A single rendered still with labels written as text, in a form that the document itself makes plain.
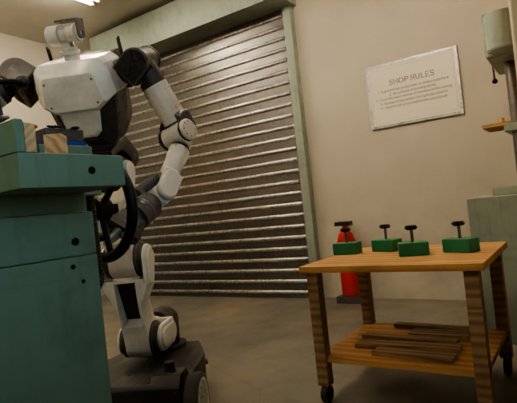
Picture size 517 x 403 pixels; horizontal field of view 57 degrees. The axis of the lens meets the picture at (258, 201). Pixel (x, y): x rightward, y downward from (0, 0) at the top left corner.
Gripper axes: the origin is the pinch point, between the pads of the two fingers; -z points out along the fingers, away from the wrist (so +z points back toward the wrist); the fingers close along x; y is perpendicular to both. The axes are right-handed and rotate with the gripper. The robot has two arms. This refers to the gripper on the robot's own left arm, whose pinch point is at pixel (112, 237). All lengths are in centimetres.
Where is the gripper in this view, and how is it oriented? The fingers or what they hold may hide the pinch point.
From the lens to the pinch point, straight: 144.7
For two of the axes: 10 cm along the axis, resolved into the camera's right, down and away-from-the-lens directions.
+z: 4.6, -5.4, 7.1
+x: -8.6, -4.7, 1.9
